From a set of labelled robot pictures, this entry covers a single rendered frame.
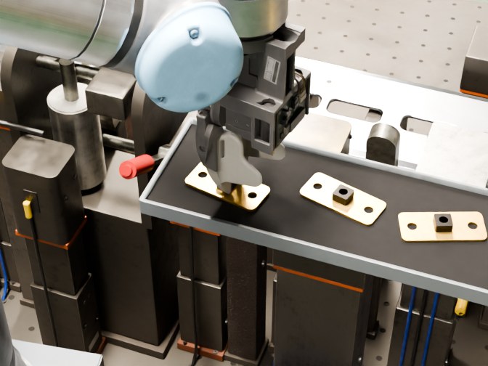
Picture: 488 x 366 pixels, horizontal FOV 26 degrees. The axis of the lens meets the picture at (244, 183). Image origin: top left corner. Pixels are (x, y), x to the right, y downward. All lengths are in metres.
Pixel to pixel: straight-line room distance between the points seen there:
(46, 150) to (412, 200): 0.44
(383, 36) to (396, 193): 1.01
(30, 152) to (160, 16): 0.58
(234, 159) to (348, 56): 1.03
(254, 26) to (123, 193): 0.52
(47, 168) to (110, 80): 0.12
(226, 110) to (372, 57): 1.06
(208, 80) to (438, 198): 0.43
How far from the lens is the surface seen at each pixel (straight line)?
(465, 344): 1.56
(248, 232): 1.04
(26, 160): 1.26
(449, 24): 2.14
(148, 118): 1.21
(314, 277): 1.10
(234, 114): 0.98
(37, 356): 1.04
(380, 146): 1.25
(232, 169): 1.03
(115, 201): 1.36
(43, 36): 0.69
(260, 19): 0.90
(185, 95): 0.72
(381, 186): 1.10
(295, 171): 1.11
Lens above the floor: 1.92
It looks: 44 degrees down
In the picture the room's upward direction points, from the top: straight up
